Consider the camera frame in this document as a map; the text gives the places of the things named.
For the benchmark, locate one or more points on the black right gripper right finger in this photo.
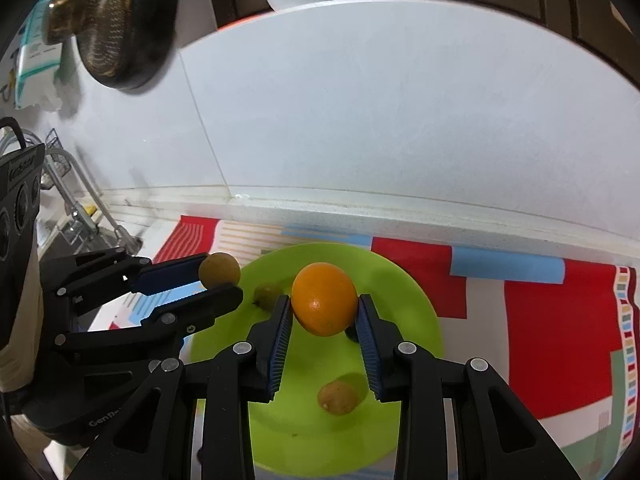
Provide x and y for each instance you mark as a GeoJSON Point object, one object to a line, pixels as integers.
{"type": "Point", "coordinates": [496, 436]}

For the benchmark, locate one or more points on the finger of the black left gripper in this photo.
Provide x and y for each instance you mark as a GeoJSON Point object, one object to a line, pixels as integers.
{"type": "Point", "coordinates": [168, 325]}
{"type": "Point", "coordinates": [159, 277]}

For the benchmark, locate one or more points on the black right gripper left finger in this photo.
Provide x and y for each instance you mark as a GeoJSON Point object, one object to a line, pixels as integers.
{"type": "Point", "coordinates": [151, 436]}

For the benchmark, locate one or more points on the metal colander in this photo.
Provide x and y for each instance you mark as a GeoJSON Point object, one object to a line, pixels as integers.
{"type": "Point", "coordinates": [122, 43]}

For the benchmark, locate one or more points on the yellow-brown round fruit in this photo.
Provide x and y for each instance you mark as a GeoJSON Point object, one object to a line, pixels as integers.
{"type": "Point", "coordinates": [338, 398]}

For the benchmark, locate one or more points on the teal white paper pack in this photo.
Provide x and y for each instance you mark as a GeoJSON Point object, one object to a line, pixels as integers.
{"type": "Point", "coordinates": [36, 66]}

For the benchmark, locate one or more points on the small orange tangerine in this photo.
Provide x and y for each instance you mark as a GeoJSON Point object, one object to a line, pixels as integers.
{"type": "Point", "coordinates": [324, 300]}

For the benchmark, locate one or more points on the wire sink caddy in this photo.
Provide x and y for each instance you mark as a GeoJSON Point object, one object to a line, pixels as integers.
{"type": "Point", "coordinates": [56, 166]}

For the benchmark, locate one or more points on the dark purple plum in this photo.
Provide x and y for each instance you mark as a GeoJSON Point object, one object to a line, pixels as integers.
{"type": "Point", "coordinates": [351, 333]}

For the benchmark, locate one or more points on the green plate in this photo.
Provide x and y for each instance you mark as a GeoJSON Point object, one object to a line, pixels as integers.
{"type": "Point", "coordinates": [292, 436]}

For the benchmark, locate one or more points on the colourful patterned tablecloth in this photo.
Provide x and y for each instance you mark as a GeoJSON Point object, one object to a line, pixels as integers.
{"type": "Point", "coordinates": [564, 333]}

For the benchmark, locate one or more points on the yellowish round fruit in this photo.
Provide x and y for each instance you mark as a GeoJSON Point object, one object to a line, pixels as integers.
{"type": "Point", "coordinates": [219, 269]}

